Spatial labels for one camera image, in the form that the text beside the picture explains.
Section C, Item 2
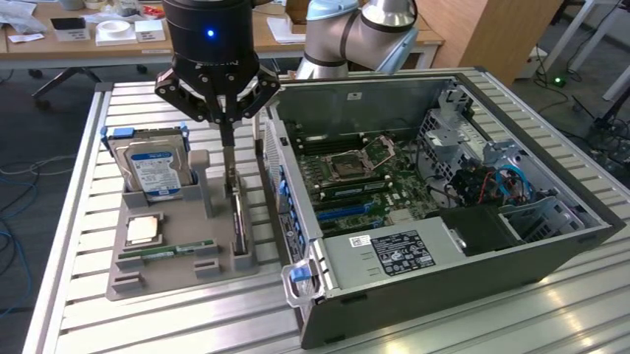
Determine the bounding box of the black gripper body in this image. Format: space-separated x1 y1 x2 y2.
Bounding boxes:
162 0 261 97

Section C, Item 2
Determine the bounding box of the black Nvidia graphics card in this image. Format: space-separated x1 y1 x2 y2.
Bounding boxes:
222 142 250 259

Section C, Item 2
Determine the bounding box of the light wooden desk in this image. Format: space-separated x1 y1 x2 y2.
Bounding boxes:
7 0 178 71
175 0 447 80

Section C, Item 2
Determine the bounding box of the white cube box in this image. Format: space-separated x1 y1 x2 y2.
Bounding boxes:
134 20 166 44

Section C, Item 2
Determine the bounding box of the stack of white papers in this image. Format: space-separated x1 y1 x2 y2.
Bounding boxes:
267 16 310 44

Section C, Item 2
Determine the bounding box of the white flat box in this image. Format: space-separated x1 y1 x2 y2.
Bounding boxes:
94 25 139 47

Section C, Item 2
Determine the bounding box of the black RAM slot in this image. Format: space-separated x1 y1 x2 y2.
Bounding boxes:
298 136 367 146
301 143 370 154
299 139 369 150
298 132 366 142

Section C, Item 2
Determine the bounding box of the brown cardboard box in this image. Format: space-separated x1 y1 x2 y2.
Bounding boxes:
285 0 311 27

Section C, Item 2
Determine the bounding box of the dark grey pouch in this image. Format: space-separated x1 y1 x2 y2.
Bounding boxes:
115 0 143 18

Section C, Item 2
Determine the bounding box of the white tape roll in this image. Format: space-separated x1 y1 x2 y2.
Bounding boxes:
98 21 130 36

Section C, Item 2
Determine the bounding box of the black office chair base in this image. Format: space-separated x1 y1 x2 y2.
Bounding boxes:
30 66 106 110

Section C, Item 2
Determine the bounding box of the hard disk with blue label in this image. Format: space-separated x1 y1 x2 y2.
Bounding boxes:
108 127 197 203

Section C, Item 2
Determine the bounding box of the white box with black top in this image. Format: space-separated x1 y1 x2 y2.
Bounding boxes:
51 17 91 42

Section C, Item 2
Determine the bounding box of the CPU socket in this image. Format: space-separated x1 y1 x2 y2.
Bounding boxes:
326 151 378 182

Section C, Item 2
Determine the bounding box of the metal socket cover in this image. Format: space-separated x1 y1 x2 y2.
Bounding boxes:
362 134 401 170

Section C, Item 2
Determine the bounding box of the crumpled clear plastic bag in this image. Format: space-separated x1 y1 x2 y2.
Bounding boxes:
0 1 51 34

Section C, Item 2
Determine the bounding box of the blue expansion slot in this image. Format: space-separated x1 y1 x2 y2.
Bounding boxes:
314 201 377 219

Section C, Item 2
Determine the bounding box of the green motherboard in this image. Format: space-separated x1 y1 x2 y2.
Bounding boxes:
285 121 445 239

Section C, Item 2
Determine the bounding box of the silver CPU chip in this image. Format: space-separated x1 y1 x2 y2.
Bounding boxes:
126 216 162 246

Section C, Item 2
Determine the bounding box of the perforated metal drive cage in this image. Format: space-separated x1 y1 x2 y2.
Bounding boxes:
418 106 494 178

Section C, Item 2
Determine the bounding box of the silver chipset heatsink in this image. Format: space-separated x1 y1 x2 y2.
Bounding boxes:
387 209 421 226

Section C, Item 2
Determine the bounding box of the grey power supply unit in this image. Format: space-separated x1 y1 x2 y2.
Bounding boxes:
310 216 467 300

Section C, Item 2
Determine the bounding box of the wooden cabinet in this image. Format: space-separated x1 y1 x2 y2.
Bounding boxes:
431 0 565 86

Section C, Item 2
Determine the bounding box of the grey parts rack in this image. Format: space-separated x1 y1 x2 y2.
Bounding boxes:
106 149 262 302

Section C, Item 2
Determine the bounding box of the open black PC case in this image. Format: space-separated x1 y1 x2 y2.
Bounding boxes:
250 66 628 350

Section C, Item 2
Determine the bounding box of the metal disk bay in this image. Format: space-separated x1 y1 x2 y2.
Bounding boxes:
497 195 600 244

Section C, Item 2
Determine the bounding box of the black tripod stand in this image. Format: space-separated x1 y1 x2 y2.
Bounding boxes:
573 94 630 156

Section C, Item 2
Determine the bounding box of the blue disk carrier frame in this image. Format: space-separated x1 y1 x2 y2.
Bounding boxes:
100 122 198 185

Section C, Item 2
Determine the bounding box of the white floor cable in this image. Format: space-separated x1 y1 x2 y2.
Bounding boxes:
0 154 75 177

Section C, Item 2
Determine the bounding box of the red disk wire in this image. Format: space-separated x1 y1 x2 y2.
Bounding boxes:
481 172 512 202

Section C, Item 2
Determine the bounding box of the blue floor cable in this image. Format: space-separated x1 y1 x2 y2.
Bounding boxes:
0 176 39 316

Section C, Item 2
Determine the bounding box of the blue disk wire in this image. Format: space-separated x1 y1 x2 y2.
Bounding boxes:
496 166 537 203

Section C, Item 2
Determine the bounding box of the white metal table frame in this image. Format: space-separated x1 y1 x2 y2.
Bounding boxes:
536 0 630 100

